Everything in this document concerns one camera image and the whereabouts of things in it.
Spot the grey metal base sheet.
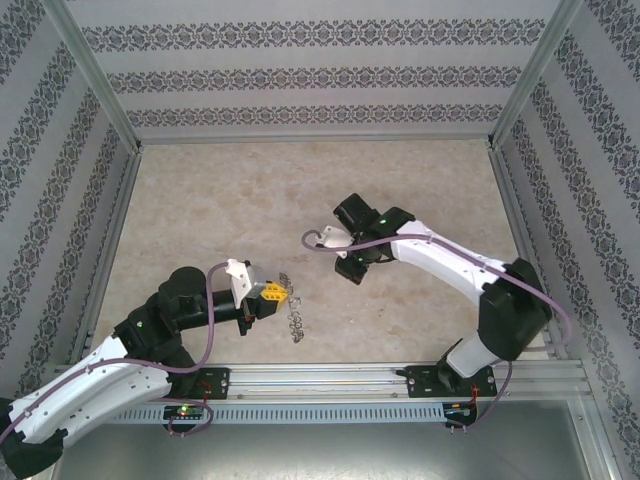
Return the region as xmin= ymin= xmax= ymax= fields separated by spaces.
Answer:
xmin=29 ymin=399 xmax=616 ymax=480

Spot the slotted grey cable duct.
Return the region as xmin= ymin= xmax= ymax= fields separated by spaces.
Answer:
xmin=107 ymin=401 xmax=481 ymax=426

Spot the aluminium frame post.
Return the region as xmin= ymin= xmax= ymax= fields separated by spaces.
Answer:
xmin=487 ymin=0 xmax=585 ymax=150
xmin=42 ymin=0 xmax=145 ymax=151

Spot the aluminium side frame rail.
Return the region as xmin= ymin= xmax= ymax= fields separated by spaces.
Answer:
xmin=487 ymin=142 xmax=571 ymax=361
xmin=73 ymin=147 xmax=144 ymax=364

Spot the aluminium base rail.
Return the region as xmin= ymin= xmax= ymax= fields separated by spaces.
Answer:
xmin=53 ymin=360 xmax=587 ymax=401

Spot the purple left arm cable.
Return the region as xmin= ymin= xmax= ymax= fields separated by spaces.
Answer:
xmin=0 ymin=262 xmax=236 ymax=454

